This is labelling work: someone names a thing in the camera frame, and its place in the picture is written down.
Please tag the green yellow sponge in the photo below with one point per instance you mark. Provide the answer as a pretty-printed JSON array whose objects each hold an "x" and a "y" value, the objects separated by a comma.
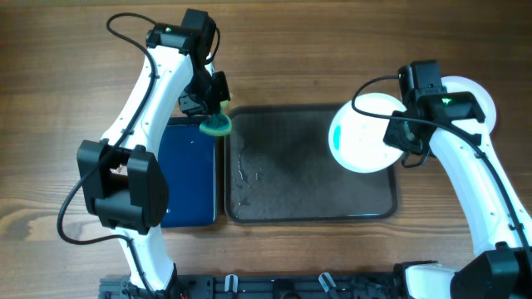
[{"x": 219, "y": 124}]

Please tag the brown serving tray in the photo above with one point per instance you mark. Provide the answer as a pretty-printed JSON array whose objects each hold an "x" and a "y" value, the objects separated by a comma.
[{"x": 278, "y": 168}]

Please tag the white plate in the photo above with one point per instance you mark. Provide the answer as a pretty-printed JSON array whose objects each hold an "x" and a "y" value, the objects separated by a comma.
[
  {"x": 455, "y": 84},
  {"x": 356, "y": 141}
]

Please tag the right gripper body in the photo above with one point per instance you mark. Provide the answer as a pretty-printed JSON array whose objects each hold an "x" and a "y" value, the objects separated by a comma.
[{"x": 397, "y": 136}]

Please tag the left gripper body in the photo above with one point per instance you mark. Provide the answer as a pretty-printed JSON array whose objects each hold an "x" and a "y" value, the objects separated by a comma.
[{"x": 204, "y": 92}]

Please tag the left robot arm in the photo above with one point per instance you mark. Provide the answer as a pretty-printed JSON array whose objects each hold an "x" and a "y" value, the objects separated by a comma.
[{"x": 120, "y": 175}]

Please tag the black water tray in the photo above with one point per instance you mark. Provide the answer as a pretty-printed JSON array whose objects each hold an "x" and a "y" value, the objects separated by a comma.
[{"x": 188, "y": 161}]

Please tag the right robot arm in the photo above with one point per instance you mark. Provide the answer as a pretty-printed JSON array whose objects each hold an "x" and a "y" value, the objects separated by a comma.
[{"x": 451, "y": 118}]

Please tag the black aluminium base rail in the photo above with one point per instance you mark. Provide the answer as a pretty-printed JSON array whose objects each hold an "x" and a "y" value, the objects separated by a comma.
[{"x": 326, "y": 285}]

